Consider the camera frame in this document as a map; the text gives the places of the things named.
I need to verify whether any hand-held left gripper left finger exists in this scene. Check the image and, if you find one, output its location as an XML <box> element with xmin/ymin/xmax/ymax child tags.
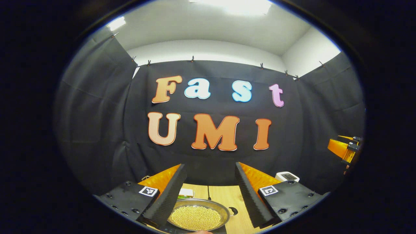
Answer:
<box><xmin>97</xmin><ymin>163</ymin><xmax>188</xmax><ymax>229</ymax></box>

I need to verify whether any white toaster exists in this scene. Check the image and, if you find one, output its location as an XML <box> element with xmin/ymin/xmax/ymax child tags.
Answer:
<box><xmin>275</xmin><ymin>171</ymin><xmax>300</xmax><ymax>183</ymax></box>

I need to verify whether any small ceiling light panel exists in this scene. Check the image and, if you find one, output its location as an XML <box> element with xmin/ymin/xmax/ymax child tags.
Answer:
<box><xmin>107</xmin><ymin>16</ymin><xmax>126</xmax><ymax>32</ymax></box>

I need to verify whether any large ceiling light panel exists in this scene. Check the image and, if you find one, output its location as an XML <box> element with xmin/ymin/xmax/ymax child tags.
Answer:
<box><xmin>188</xmin><ymin>0</ymin><xmax>273</xmax><ymax>16</ymax></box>

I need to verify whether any steel pot with soybeans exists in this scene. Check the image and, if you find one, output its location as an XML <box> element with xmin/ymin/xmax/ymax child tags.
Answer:
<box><xmin>167</xmin><ymin>198</ymin><xmax>239</xmax><ymax>232</ymax></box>

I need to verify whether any black induction cooktop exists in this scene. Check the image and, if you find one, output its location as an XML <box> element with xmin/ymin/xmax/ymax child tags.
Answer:
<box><xmin>156</xmin><ymin>224</ymin><xmax>228</xmax><ymax>234</ymax></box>

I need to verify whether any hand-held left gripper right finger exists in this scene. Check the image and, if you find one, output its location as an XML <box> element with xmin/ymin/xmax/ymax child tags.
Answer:
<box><xmin>235</xmin><ymin>162</ymin><xmax>325</xmax><ymax>229</ymax></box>

